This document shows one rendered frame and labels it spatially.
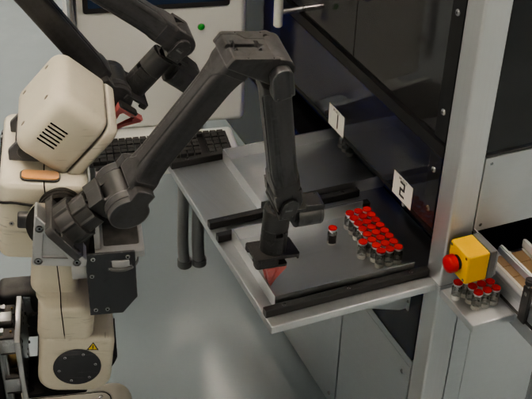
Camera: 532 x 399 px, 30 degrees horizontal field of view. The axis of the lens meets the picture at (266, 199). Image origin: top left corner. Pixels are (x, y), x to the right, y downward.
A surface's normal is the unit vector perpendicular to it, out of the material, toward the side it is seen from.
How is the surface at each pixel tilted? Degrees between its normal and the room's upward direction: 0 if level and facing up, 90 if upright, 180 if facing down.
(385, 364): 90
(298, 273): 0
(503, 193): 90
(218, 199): 0
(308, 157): 0
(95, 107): 42
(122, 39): 90
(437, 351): 90
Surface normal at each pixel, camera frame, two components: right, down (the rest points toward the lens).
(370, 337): -0.92, 0.20
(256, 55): 0.29, -0.68
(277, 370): 0.03, -0.83
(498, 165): 0.39, 0.53
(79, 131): 0.18, 0.56
